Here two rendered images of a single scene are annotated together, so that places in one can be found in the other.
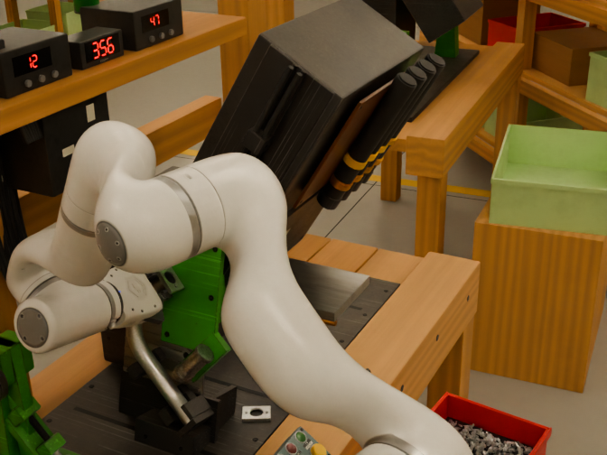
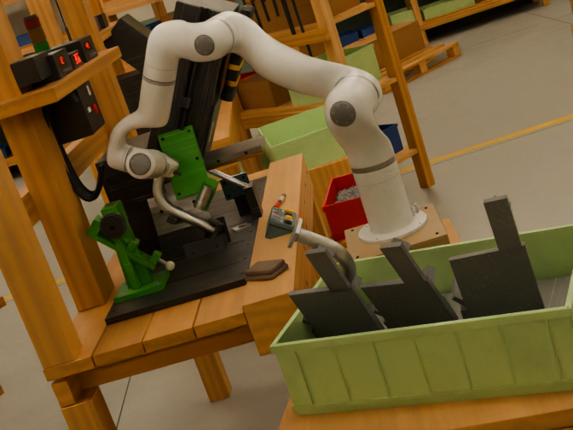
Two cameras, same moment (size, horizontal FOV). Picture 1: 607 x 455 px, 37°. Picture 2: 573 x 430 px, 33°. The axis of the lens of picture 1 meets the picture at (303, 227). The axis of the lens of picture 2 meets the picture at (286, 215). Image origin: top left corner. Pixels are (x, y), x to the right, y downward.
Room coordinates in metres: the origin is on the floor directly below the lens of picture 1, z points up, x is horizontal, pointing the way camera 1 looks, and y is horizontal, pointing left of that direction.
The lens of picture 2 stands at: (-1.45, 1.02, 1.74)
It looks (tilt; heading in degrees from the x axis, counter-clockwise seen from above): 16 degrees down; 339
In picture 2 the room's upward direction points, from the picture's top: 19 degrees counter-clockwise
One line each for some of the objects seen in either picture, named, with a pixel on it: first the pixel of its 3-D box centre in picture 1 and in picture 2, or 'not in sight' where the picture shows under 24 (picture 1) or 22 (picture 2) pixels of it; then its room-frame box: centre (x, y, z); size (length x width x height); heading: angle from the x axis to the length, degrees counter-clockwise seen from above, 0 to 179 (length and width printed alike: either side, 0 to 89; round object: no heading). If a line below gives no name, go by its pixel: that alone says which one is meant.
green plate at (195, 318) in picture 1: (201, 284); (185, 159); (1.44, 0.19, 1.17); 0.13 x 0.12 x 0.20; 152
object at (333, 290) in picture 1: (262, 279); (208, 161); (1.56, 0.08, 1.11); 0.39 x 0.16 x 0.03; 62
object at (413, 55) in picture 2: not in sight; (390, 56); (7.16, -3.87, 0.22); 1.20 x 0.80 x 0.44; 106
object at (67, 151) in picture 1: (55, 137); (73, 111); (1.53, 0.44, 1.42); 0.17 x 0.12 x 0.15; 152
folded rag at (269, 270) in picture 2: not in sight; (265, 270); (0.90, 0.24, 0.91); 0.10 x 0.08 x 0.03; 30
